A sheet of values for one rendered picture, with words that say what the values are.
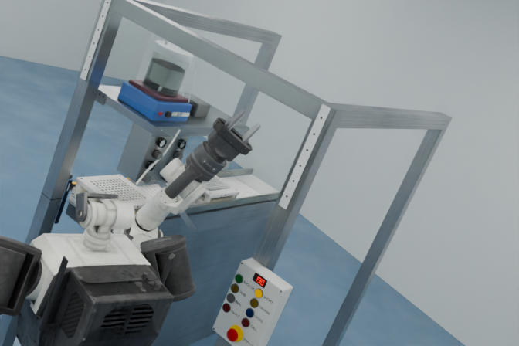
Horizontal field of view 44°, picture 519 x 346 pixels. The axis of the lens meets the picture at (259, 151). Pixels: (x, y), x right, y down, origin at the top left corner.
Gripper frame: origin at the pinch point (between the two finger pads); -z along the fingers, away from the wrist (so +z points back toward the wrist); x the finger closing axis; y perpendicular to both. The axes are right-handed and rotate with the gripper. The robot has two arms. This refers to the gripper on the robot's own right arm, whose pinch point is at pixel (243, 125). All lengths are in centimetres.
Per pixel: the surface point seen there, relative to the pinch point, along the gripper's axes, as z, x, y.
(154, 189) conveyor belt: 81, -30, 106
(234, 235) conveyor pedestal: 84, -86, 130
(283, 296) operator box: 31, -48, -1
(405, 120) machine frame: -25, -63, 60
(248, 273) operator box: 36, -38, 7
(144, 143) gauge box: 47, 0, 61
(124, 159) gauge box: 58, 0, 64
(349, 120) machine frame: -16.5, -31.2, 25.5
